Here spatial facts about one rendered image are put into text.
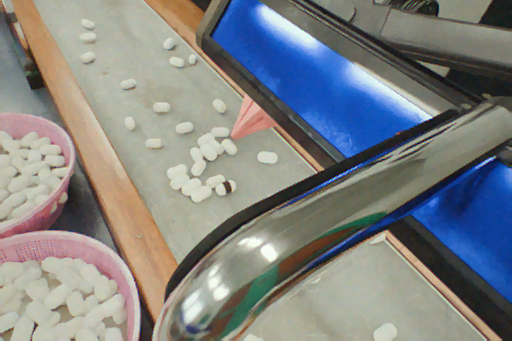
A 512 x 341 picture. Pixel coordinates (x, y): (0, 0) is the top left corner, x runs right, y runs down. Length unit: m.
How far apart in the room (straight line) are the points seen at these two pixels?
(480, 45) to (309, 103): 0.35
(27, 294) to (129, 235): 0.13
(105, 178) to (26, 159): 0.17
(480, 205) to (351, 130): 0.07
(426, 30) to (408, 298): 0.37
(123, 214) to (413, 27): 0.49
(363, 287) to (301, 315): 0.10
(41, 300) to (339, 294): 0.38
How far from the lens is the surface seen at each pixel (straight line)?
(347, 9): 0.56
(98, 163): 0.61
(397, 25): 0.55
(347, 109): 0.21
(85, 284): 0.53
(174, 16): 1.09
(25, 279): 0.55
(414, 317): 0.56
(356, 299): 0.53
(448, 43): 0.54
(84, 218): 0.66
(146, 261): 0.49
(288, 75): 0.24
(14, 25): 0.92
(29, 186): 0.67
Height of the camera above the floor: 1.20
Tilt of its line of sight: 44 degrees down
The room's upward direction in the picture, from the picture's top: 9 degrees clockwise
